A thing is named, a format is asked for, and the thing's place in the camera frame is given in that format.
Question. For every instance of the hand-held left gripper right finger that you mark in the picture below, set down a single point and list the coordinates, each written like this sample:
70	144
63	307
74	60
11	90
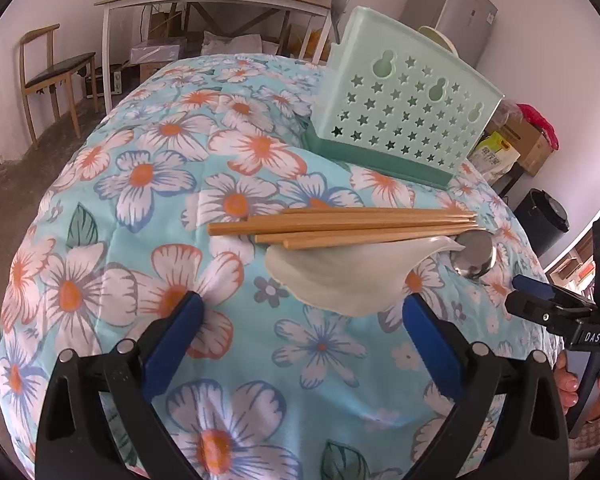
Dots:
432	345

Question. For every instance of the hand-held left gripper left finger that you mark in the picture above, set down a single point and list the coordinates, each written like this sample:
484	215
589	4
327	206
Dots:
172	345

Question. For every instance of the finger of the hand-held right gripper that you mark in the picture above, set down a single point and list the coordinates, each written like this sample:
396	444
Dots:
532	286
540	312

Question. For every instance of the metal spoon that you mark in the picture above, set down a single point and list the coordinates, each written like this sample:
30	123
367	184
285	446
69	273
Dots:
475	257
342	0

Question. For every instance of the wooden chopstick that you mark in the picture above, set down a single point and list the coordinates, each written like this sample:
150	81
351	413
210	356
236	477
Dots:
380	211
305	244
280	238
240	228

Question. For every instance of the green plastic utensil holder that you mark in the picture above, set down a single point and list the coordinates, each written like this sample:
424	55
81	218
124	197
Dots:
405	110

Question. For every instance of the person's right hand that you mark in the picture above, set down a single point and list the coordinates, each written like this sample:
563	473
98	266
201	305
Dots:
566	380

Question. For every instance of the black bin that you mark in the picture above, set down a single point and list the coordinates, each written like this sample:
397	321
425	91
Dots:
542	222

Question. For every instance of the dark side table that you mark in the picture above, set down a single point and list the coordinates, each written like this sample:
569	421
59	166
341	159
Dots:
510	180

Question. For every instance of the floral blue blanket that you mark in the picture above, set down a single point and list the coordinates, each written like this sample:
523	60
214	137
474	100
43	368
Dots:
130	220

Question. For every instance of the yellow and white rice bag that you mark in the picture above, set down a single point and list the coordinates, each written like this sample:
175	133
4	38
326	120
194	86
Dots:
495	157

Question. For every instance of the large cardboard box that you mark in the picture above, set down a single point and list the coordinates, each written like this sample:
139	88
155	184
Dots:
530	150

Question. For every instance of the red plastic bag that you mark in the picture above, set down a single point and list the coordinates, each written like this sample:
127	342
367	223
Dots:
542	122

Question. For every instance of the clear plastic bag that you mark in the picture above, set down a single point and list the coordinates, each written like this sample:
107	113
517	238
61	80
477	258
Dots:
507	112

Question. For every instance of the small toaster oven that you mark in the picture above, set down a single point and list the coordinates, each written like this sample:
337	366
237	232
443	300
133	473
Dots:
104	82

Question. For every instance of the silver refrigerator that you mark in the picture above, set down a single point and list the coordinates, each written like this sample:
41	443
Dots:
455	5

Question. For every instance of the flat white box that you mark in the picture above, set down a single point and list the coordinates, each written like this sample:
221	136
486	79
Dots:
155	51

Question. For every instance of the wooden chair with black seat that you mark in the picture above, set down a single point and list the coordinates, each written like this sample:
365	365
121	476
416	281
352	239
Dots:
60	67

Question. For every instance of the white sacks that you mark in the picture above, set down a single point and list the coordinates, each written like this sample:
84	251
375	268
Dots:
240	42

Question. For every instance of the yellow plastic bag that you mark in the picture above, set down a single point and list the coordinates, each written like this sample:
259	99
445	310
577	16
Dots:
316	42

